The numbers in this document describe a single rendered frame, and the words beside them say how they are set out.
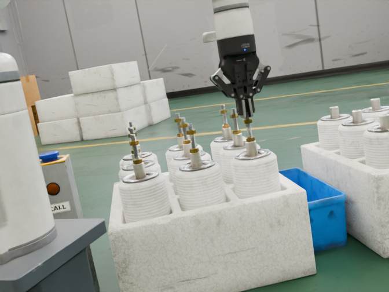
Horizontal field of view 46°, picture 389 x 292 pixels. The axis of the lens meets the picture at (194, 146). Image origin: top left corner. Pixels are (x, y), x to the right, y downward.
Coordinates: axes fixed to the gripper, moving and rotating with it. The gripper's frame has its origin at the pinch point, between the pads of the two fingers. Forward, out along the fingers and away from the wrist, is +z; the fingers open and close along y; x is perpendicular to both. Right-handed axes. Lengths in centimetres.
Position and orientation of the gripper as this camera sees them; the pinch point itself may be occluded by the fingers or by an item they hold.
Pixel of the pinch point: (245, 108)
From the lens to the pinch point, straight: 93.0
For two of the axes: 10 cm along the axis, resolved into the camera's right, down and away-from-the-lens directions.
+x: -3.0, -1.3, 9.5
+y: 9.4, -2.1, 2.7
